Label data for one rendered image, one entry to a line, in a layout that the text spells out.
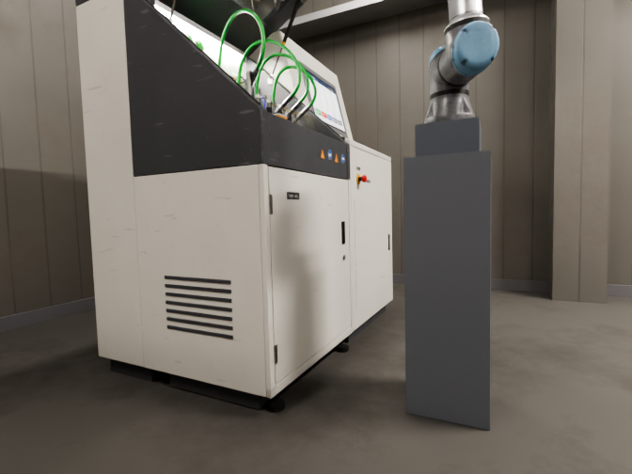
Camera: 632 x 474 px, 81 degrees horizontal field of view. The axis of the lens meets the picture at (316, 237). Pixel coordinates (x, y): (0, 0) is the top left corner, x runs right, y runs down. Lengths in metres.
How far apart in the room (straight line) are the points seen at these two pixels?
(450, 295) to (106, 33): 1.52
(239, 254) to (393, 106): 2.52
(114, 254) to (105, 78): 0.67
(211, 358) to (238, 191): 0.57
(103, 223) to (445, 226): 1.27
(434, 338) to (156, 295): 0.97
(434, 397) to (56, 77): 2.89
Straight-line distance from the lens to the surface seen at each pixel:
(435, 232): 1.14
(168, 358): 1.51
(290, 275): 1.24
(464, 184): 1.14
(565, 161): 3.00
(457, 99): 1.25
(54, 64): 3.16
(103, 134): 1.68
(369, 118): 3.49
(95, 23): 1.81
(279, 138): 1.22
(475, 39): 1.15
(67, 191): 3.02
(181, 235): 1.35
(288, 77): 2.00
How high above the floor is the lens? 0.64
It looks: 4 degrees down
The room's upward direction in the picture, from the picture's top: 2 degrees counter-clockwise
